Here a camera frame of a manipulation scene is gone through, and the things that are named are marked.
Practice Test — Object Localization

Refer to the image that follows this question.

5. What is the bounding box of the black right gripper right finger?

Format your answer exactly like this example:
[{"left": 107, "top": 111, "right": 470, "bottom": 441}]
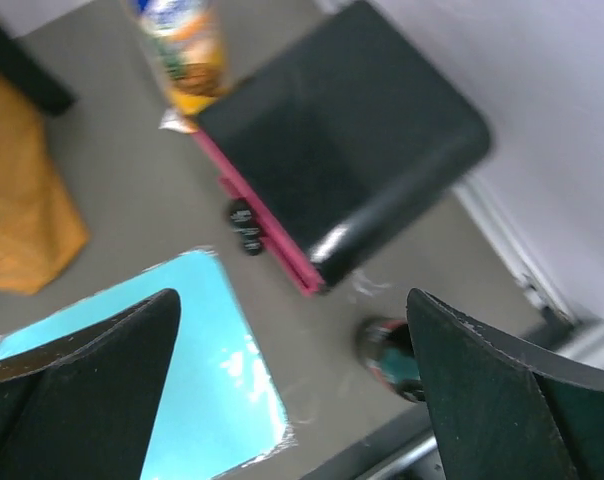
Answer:
[{"left": 406, "top": 289, "right": 604, "bottom": 479}]

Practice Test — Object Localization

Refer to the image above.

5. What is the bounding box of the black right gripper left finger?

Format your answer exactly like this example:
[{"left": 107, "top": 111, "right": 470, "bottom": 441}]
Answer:
[{"left": 0, "top": 289, "right": 181, "bottom": 479}]

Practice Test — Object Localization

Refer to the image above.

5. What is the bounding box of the glass cola bottle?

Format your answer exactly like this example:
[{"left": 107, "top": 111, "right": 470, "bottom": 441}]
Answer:
[{"left": 354, "top": 317, "right": 425, "bottom": 403}]

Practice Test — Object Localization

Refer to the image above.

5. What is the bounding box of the orange canvas bag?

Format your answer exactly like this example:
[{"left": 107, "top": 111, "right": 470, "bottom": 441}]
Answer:
[{"left": 0, "top": 25, "right": 89, "bottom": 295}]

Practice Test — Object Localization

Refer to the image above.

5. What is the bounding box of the turquoise cutting board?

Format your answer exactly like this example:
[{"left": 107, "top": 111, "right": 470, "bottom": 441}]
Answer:
[{"left": 0, "top": 250, "right": 295, "bottom": 479}]

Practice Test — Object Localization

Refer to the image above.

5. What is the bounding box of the black and pink drawer box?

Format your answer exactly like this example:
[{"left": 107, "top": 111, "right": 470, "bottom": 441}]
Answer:
[{"left": 196, "top": 1, "right": 491, "bottom": 295}]

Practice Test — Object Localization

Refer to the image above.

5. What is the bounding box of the orange juice carton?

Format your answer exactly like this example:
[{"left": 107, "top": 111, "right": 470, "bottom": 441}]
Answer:
[{"left": 127, "top": 0, "right": 230, "bottom": 133}]

